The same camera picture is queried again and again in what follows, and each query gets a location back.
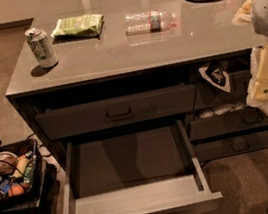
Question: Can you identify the white cloth in drawer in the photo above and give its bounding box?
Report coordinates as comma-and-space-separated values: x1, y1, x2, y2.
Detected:
198, 102, 246, 119

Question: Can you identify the clear plastic water bottle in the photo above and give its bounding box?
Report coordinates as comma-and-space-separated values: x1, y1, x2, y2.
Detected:
124, 10, 176, 36

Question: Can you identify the green snack bag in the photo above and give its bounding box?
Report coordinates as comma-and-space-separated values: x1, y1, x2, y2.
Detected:
51, 14, 104, 38

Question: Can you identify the black bin of groceries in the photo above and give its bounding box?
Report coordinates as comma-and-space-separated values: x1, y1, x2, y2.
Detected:
0, 138, 42, 211

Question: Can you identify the silver green soda can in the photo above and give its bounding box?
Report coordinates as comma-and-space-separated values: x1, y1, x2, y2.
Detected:
25, 28, 58, 69

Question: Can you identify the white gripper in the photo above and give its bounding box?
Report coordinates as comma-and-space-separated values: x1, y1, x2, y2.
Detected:
246, 42, 268, 115

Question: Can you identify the grey drawer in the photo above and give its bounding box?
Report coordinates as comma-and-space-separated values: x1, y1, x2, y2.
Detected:
193, 130, 268, 162
194, 70, 251, 110
35, 84, 196, 140
62, 120, 222, 214
189, 108, 268, 141

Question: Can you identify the grey counter cabinet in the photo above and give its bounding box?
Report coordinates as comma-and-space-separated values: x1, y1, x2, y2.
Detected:
6, 0, 268, 161

